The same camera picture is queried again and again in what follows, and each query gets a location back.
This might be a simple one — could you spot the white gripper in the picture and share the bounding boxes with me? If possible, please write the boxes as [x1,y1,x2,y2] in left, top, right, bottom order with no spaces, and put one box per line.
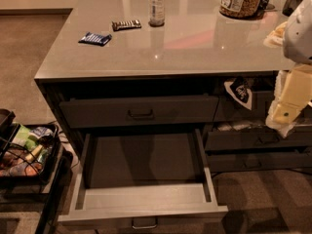
[265,64,312,130]

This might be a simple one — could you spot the grey drawer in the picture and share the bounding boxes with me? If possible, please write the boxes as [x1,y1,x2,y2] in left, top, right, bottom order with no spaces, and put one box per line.
[207,151,312,173]
[59,95,218,129]
[205,127,312,151]
[214,91,274,122]
[58,130,228,230]

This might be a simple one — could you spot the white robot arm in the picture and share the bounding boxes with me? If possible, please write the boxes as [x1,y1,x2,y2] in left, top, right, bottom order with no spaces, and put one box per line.
[263,0,312,129]

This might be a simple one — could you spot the white packets in drawer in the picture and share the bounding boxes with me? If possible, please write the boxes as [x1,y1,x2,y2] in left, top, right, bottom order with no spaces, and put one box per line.
[215,120,265,132]

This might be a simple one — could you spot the black white chip bag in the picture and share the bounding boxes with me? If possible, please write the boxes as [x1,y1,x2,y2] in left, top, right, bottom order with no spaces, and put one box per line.
[224,77,253,110]

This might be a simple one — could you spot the clear plastic bottle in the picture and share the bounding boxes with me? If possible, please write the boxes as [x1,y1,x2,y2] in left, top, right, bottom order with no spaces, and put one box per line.
[148,0,165,26]

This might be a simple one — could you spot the brown striped candy bar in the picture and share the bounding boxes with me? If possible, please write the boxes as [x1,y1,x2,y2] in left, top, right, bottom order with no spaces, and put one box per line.
[112,19,141,31]

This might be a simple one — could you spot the grey counter cabinet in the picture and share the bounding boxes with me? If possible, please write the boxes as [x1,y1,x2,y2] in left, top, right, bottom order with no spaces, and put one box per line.
[33,0,312,174]

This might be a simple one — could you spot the blue snack packet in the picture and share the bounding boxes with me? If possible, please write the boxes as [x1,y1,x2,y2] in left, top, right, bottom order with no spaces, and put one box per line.
[79,32,112,47]

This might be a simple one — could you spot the green snack bag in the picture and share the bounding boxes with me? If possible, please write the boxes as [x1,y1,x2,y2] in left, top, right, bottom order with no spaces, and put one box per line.
[12,124,55,153]

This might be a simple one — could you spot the black wire snack basket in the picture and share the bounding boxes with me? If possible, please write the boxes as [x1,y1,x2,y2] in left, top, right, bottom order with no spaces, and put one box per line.
[0,108,60,184]

